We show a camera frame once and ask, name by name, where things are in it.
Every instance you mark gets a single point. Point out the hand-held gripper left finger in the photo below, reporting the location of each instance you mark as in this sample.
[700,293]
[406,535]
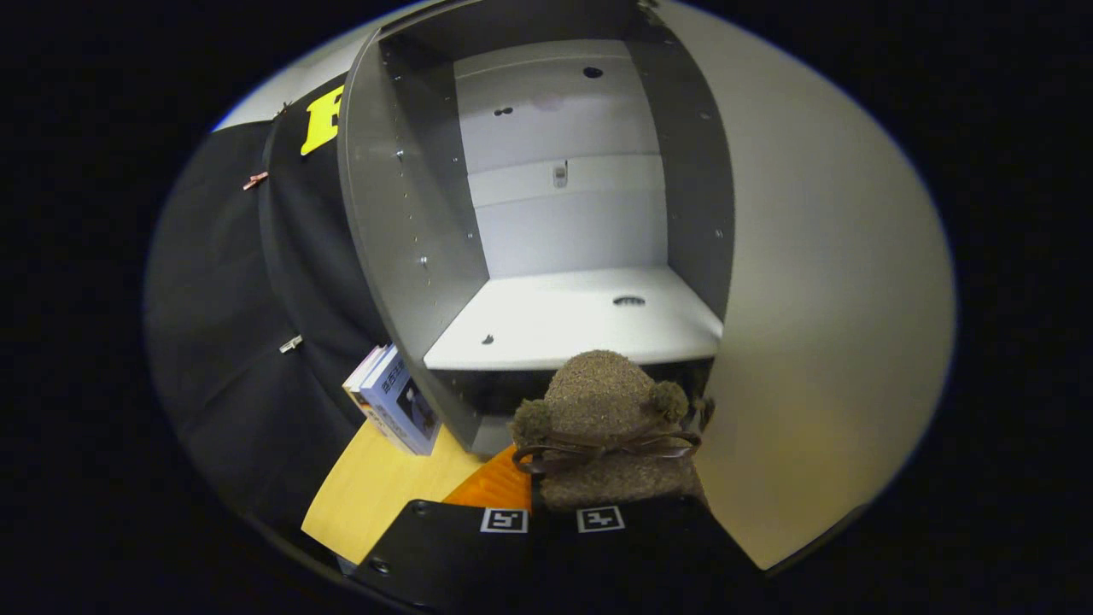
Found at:
[452,555]

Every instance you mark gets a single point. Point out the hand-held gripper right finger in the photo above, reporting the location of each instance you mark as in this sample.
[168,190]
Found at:
[649,555]

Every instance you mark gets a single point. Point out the grey shoe cabinet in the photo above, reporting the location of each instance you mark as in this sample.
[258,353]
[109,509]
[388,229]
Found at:
[410,239]

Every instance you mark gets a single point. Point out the blue book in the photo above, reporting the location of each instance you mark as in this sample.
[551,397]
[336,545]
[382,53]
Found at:
[401,406]

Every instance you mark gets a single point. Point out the white book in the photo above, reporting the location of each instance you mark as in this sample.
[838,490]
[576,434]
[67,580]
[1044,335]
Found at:
[363,380]

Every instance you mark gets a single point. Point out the white clip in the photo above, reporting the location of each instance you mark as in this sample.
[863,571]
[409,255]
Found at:
[290,343]

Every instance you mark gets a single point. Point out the black backdrop cloth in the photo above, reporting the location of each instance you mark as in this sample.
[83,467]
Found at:
[222,342]

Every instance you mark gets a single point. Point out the red wooden clip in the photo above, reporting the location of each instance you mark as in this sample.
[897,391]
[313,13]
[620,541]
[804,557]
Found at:
[255,180]

